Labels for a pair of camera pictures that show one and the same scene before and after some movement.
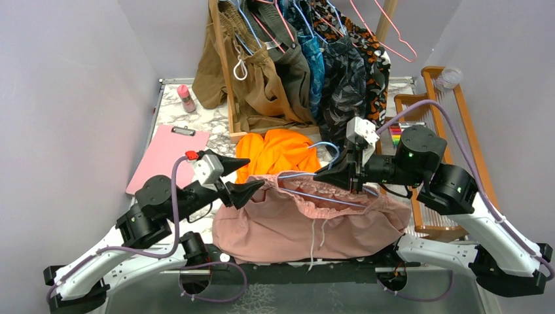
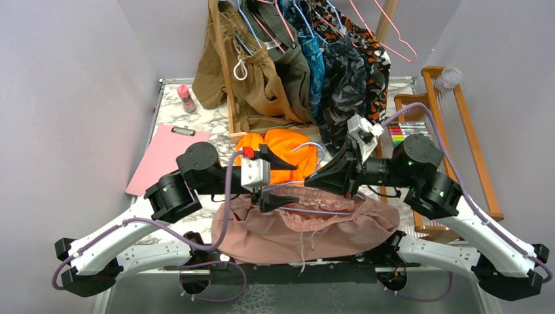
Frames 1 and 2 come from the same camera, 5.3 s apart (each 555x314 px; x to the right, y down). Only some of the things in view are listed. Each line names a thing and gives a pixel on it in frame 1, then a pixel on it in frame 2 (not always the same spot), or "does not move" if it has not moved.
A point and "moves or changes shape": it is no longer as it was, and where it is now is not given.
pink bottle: (188, 102) does not move
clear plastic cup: (449, 79) does not move
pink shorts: (295, 216) moves or changes shape
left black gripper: (241, 193) to (270, 201)
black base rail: (225, 271) does not move
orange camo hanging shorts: (375, 59) does not move
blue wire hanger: (330, 165) to (312, 174)
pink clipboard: (165, 144) does not move
